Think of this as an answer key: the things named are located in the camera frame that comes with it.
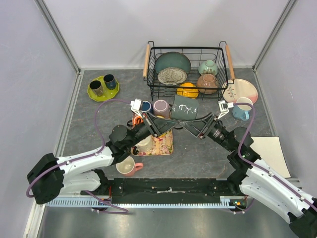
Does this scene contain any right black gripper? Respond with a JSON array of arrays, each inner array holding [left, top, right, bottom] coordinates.
[[179, 112, 235, 152]]

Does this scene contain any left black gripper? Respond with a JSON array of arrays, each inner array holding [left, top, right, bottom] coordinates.
[[126, 111, 179, 149]]

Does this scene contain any purple mug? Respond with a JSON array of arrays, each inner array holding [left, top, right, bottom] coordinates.
[[153, 100, 170, 119]]

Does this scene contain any dark blue mug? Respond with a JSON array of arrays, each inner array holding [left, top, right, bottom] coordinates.
[[140, 100, 154, 114]]

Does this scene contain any orange mug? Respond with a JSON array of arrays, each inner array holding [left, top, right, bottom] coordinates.
[[127, 115, 143, 127]]

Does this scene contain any dark green mug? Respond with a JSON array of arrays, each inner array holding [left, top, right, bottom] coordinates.
[[170, 95, 199, 121]]

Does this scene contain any beige mug dark handle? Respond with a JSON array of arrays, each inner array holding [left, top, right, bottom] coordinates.
[[132, 135, 153, 155]]

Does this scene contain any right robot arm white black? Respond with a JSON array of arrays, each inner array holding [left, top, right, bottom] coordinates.
[[180, 115, 317, 238]]

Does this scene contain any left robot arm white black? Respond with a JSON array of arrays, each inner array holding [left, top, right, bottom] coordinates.
[[26, 113, 180, 205]]

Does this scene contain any light blue mug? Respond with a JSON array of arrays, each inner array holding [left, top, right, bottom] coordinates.
[[232, 97, 253, 121]]

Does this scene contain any pink mug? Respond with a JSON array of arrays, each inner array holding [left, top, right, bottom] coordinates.
[[116, 156, 144, 177]]

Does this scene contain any floral placemat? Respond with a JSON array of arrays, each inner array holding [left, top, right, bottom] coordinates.
[[136, 130, 174, 156]]

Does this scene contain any yellow bowl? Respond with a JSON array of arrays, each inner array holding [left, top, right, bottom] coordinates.
[[176, 82, 199, 99]]

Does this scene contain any brown pink bowl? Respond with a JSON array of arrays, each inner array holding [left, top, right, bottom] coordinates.
[[196, 74, 218, 94]]

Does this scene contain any speckled beige plate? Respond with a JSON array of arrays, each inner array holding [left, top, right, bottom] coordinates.
[[158, 67, 187, 85]]

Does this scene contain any pink floral plate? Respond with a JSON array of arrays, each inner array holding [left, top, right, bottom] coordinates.
[[223, 78, 258, 104]]

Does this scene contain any green scalloped plate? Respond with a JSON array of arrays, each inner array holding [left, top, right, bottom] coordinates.
[[87, 76, 120, 102]]

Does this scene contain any mint green bowl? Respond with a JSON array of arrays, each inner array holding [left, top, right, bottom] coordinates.
[[198, 59, 218, 76]]

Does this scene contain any dark blue tumbler cup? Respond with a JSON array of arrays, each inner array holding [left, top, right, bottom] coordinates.
[[104, 74, 116, 90]]

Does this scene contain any teal plate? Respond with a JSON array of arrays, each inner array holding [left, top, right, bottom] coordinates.
[[155, 52, 191, 74]]

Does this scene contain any brown tumbler cup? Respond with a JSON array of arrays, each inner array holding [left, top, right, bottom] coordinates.
[[89, 80, 104, 97]]

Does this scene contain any white square board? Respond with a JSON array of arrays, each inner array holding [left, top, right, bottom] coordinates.
[[251, 136, 291, 179]]

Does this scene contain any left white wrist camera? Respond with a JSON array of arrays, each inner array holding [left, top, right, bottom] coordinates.
[[130, 99, 143, 118]]

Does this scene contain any black wire dish rack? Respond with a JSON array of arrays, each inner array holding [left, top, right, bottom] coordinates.
[[143, 41, 234, 101]]

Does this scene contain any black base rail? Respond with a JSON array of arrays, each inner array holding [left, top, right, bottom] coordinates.
[[92, 178, 250, 203]]

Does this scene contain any light blue cable duct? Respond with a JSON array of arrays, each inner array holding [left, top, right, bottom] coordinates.
[[46, 196, 247, 209]]

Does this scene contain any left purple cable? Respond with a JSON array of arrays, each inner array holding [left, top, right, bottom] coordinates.
[[26, 99, 134, 214]]

